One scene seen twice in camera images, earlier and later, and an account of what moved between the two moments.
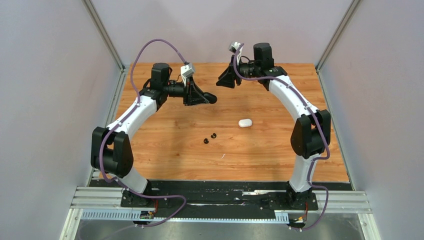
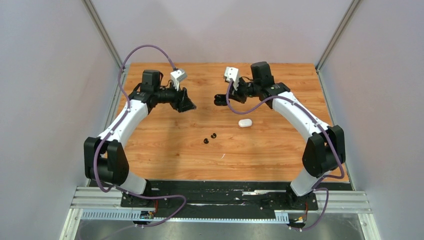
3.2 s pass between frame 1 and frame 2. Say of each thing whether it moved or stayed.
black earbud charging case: moved
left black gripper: moved
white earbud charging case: stayed
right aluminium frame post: stayed
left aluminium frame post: stayed
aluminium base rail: stayed
